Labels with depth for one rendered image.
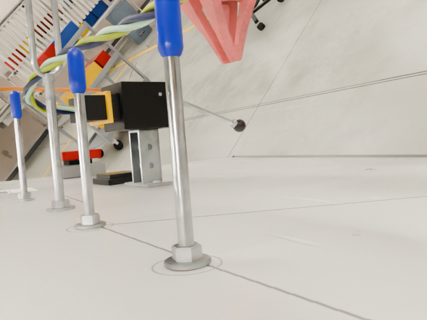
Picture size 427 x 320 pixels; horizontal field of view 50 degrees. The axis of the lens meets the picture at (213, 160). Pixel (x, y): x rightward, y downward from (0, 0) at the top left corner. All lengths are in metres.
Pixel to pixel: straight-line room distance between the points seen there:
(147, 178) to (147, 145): 0.04
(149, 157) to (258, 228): 0.23
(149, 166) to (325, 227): 0.24
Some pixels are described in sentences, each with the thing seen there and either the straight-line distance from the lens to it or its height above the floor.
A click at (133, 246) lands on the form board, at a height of 1.16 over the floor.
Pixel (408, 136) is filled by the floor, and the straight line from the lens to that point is 1.94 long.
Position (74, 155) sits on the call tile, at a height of 1.10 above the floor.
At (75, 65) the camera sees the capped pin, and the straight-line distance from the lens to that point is 0.23.
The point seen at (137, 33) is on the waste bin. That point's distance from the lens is 7.54.
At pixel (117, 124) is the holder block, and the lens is 0.40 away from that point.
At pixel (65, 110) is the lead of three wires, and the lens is 0.38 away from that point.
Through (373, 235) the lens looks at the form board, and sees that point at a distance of 0.17.
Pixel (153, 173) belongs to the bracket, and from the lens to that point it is 0.41.
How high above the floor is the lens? 1.23
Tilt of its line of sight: 25 degrees down
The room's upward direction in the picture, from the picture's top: 49 degrees counter-clockwise
